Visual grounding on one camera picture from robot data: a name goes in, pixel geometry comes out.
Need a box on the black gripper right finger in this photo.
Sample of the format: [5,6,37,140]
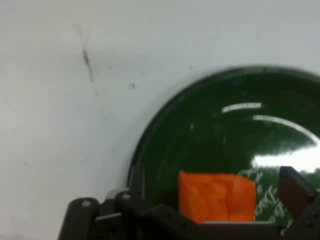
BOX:
[278,165,320,240]

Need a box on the orange fabric pouch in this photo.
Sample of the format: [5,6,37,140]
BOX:
[178,170,257,225]

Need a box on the dark green round plate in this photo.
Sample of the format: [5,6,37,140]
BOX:
[126,65,320,225]

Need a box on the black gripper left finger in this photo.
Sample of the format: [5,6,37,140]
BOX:
[57,164,202,240]

